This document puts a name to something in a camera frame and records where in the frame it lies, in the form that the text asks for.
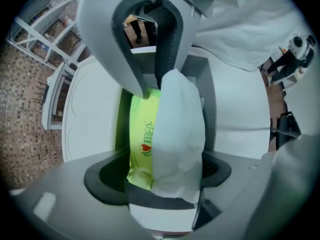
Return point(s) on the router with black antennas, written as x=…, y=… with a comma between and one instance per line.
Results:
x=45, y=94

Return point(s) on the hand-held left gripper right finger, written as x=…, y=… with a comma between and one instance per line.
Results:
x=225, y=184

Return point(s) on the green and white tissues pack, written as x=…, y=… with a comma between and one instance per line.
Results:
x=177, y=134

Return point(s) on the white metal shelf unit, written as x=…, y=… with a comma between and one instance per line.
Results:
x=30, y=32

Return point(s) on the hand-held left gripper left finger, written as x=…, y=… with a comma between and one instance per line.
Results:
x=75, y=199

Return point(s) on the person's white shirt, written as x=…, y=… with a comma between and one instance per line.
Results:
x=237, y=34

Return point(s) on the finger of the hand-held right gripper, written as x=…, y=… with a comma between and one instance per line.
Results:
x=100, y=34

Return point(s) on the small white wooden table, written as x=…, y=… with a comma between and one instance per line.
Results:
x=50, y=114

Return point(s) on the large white wooden table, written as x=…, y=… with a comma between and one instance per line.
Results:
x=95, y=109

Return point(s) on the white box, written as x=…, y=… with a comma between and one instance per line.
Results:
x=200, y=66

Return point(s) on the black office chair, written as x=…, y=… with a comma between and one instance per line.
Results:
x=285, y=129

